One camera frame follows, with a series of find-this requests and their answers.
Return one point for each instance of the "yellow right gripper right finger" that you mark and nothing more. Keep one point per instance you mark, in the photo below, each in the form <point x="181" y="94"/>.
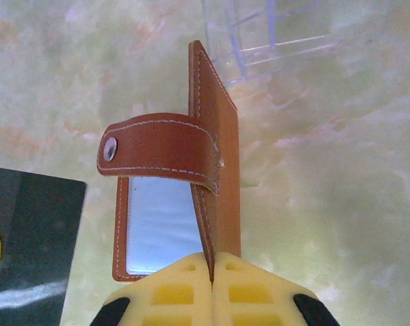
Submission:
<point x="255" y="295"/>

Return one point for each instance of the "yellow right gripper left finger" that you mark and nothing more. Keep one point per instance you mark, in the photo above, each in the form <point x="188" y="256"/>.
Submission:
<point x="170" y="295"/>

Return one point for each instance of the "black credit card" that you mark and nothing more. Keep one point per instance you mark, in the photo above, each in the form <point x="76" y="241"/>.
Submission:
<point x="38" y="220"/>

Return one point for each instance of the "brown leather card holder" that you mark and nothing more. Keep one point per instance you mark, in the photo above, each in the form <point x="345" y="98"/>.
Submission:
<point x="225" y="153"/>

